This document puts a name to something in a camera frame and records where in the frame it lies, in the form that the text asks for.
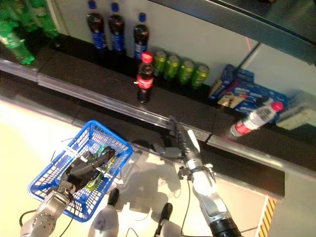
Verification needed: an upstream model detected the black cable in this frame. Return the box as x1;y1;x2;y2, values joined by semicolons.
19;209;38;227
55;195;77;237
180;179;193;237

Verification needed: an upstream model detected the robot leg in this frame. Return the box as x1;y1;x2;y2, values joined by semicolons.
87;188;121;237
153;202;185;237

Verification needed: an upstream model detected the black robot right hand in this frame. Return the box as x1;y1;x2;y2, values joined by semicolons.
152;115;201;161

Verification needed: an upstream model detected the green drink can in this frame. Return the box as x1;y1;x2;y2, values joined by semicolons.
191;63;210;89
153;48;168;77
177;59;196;85
163;54;181;81

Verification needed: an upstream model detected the long blue biscuit box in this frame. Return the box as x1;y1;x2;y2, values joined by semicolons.
217;79;289;116

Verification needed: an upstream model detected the water bottle red label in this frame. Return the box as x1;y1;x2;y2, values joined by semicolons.
230;101;284;137

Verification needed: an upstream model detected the small blue biscuit box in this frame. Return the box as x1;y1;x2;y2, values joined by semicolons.
234;68;255;84
208;64;236;102

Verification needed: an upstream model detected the robot right leg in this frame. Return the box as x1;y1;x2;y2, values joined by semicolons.
153;202;185;237

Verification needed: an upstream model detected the cola bottle red cap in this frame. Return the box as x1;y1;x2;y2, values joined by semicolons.
136;51;155;104

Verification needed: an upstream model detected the beige cardboard box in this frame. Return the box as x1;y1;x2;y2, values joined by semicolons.
276;90;316;131

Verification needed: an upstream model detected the robot left leg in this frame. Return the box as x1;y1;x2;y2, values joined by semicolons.
87;188;121;237

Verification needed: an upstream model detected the blue plastic shopping basket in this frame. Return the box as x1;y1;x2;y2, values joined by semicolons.
27;120;134;223

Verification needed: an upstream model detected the yellow black hazard tape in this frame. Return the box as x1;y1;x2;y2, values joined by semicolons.
256;196;277;237

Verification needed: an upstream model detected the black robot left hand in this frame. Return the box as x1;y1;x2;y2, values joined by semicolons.
60;147;116;190

